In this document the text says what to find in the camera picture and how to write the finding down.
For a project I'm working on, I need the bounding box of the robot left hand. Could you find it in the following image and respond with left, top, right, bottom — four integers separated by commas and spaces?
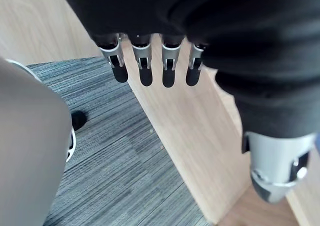
56, 0, 320, 205

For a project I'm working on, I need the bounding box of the light wood cabinet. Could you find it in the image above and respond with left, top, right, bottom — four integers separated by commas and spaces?
0, 0, 320, 226

